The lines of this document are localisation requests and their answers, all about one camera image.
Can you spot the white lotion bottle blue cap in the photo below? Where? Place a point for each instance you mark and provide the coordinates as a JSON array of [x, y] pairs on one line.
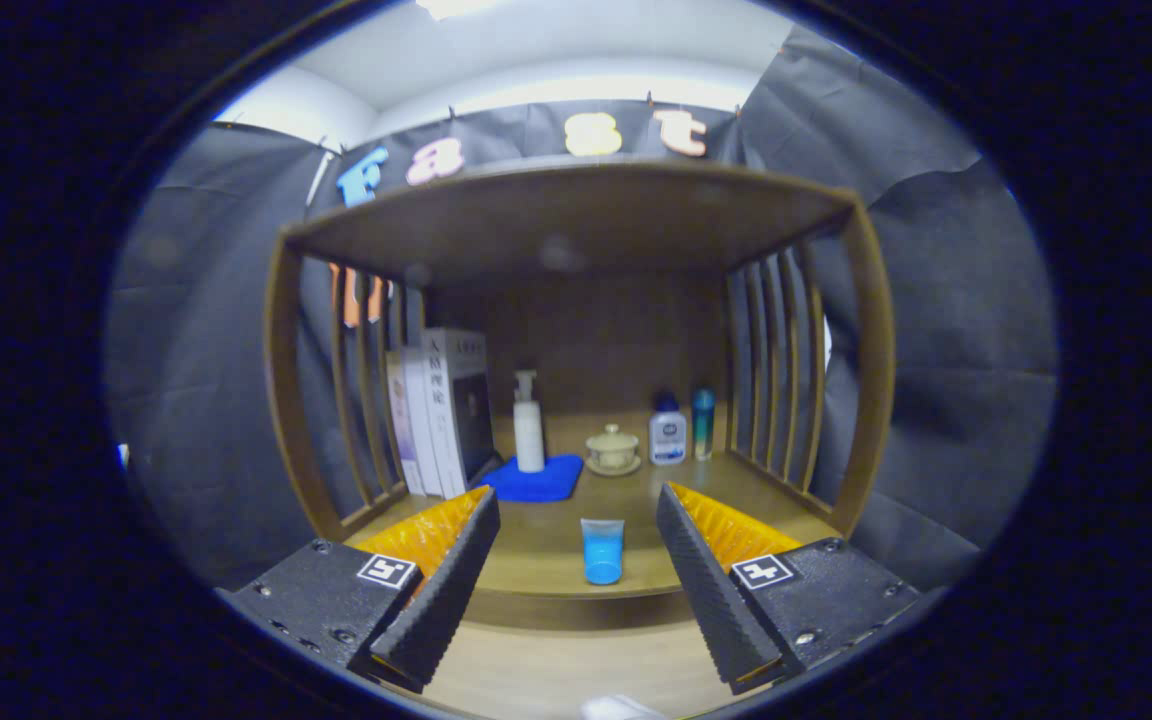
[[667, 438]]

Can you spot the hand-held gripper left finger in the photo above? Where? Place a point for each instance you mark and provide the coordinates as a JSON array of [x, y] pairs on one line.
[[451, 585]]

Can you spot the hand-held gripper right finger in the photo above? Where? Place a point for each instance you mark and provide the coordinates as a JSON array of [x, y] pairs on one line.
[[716, 590]]

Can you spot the lilac book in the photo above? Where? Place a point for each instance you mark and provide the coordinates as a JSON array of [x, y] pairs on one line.
[[398, 420]]

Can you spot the brown wooden cabinet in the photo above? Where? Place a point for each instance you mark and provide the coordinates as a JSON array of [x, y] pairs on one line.
[[576, 220]]

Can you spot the white and dark thick book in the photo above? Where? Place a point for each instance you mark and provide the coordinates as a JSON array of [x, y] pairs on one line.
[[451, 410]]

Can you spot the black backdrop cloth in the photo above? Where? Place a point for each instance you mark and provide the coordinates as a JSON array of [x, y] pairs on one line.
[[206, 400]]

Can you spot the blue folded cloth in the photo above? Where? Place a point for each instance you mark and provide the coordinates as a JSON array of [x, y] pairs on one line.
[[536, 484]]

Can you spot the beige lidded teacup with saucer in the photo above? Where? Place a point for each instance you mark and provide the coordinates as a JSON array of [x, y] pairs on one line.
[[613, 450]]

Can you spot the white pump bottle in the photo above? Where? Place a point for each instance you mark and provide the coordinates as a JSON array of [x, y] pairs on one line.
[[529, 440]]

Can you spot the wooden countertop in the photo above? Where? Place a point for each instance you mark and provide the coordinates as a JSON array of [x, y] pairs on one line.
[[556, 540]]

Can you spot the thin white book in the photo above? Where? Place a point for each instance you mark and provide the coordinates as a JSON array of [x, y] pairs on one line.
[[421, 420]]

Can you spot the teal slim bottle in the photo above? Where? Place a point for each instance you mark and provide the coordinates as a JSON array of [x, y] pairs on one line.
[[703, 425]]

